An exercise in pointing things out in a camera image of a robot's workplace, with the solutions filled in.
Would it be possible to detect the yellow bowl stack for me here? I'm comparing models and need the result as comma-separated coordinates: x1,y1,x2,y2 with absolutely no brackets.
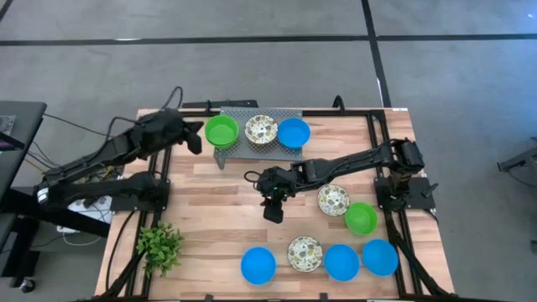
243,113,279,145

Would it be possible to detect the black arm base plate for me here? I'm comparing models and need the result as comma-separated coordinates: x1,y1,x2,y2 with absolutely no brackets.
373,174,438,211
109,178,172,213

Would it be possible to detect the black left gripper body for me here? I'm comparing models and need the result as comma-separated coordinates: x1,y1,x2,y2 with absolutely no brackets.
153,107,190,150

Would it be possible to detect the blue plastic mini bowl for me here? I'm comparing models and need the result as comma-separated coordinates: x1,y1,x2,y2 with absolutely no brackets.
276,117,312,150
323,243,361,283
361,238,399,278

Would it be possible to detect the black floor stand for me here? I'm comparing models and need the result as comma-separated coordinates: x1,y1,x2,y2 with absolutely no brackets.
497,137,537,188

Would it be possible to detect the speckled yellow ceramic mini bowl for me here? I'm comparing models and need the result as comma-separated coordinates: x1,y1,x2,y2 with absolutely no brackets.
286,235,325,273
315,183,352,218

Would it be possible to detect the white power strip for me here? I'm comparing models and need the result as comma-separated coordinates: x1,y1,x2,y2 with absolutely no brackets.
56,195,114,234

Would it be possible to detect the black floor cable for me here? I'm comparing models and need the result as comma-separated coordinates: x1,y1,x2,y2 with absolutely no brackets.
41,112,111,138

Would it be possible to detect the black side desk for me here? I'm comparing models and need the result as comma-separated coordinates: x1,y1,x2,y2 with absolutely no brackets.
0,100,111,290

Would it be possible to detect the small grey metal table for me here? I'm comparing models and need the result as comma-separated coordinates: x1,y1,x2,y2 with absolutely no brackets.
212,106,305,171

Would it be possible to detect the green artificial plant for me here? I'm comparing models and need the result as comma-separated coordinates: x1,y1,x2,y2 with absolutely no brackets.
134,221,185,279

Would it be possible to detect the large blue plastic bowl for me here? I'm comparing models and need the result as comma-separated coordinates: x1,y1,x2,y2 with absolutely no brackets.
240,246,278,286

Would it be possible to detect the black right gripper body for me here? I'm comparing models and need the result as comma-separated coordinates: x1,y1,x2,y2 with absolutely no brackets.
254,164,297,201

